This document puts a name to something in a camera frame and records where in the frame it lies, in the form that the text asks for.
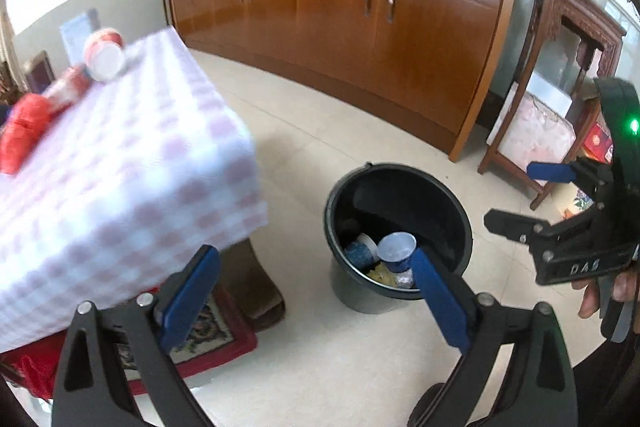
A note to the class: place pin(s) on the person's right forearm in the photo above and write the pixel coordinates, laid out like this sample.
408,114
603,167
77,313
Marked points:
605,377

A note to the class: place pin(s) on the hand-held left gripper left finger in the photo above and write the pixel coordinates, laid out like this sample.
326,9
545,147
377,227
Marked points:
187,297

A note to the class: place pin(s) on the brown wooden sideboard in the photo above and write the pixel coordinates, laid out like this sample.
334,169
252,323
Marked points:
350,17

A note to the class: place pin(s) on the yellow wrapper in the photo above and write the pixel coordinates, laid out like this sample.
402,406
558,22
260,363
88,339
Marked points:
381,274

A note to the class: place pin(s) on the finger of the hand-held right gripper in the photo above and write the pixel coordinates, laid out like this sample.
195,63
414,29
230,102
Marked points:
550,172
515,229

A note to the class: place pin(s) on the pink patterned curtain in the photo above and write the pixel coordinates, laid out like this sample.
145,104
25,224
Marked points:
5,52

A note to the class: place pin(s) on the pink floral panel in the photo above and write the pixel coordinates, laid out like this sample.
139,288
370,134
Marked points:
537,134

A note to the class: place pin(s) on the orange red wrapper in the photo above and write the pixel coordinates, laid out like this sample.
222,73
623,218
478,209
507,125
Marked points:
25,134

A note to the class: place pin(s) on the clear plastic bag with tissue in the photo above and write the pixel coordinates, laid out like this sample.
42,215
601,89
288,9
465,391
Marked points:
405,279

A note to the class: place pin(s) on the red and white paper bowl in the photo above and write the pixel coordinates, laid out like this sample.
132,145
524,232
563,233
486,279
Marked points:
104,54

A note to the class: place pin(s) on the black plastic bucket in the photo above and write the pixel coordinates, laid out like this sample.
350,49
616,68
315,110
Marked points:
450,217

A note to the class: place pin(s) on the patterned rug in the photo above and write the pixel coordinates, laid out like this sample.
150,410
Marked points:
215,337

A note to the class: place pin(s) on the red bag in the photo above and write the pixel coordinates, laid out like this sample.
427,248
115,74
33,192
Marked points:
30,369

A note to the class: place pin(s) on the red gift box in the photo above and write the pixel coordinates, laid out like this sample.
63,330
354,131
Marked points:
597,144

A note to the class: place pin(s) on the carved wooden stand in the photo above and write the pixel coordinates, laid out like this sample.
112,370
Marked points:
555,7

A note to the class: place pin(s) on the person's right hand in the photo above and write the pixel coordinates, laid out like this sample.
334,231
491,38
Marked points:
590,299

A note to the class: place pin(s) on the blue patterned paper cup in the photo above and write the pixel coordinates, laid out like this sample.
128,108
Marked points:
361,252

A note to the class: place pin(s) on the pink checkered tablecloth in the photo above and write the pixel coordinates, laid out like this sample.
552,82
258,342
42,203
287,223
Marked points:
125,187

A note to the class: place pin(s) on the white box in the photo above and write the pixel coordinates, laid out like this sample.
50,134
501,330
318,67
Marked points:
547,89

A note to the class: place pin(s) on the cream floral bin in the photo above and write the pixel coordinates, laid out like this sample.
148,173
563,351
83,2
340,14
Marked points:
582,202

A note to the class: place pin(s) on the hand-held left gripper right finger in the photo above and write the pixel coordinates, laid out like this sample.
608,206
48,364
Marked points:
440,302

